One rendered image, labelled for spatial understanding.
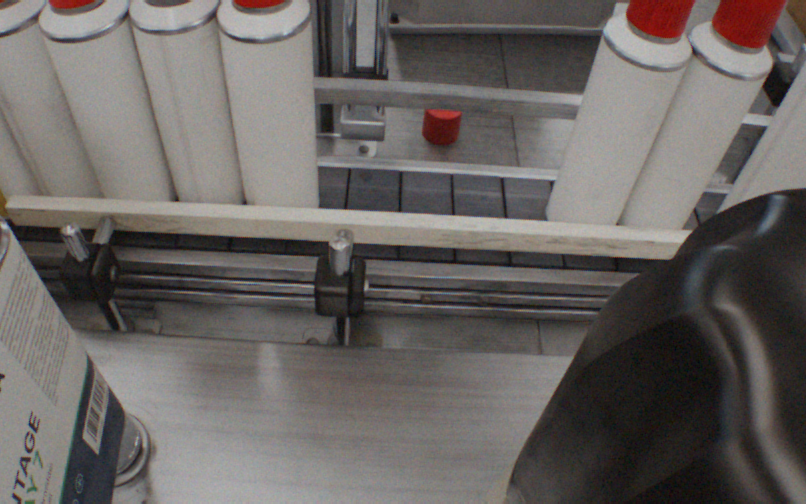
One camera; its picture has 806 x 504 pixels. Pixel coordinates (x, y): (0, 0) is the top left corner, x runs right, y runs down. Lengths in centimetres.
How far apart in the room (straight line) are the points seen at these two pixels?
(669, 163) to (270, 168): 25
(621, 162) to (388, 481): 23
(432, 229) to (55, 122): 25
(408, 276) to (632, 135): 17
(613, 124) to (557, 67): 33
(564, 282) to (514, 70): 30
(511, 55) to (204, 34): 42
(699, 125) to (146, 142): 34
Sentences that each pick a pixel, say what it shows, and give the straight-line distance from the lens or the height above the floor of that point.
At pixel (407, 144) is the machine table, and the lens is 60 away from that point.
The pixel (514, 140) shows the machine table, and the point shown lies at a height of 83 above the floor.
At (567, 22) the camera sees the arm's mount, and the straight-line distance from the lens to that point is 77.
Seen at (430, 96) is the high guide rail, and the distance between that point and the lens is 44.
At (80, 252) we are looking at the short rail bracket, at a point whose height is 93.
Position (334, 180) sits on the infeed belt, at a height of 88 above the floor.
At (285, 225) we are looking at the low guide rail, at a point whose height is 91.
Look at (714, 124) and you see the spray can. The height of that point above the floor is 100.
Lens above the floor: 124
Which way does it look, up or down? 52 degrees down
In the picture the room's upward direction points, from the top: 6 degrees clockwise
